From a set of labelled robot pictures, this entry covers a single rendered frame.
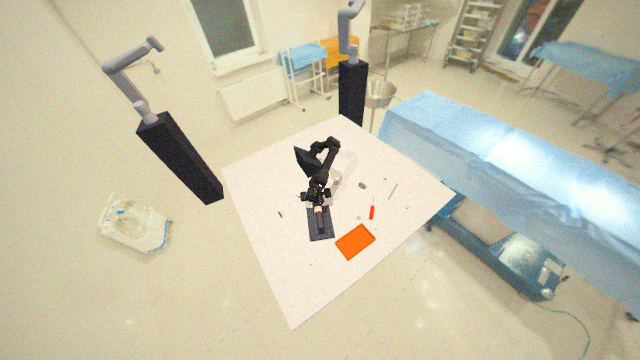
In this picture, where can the orange rectangular box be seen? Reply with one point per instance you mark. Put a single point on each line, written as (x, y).
(354, 241)

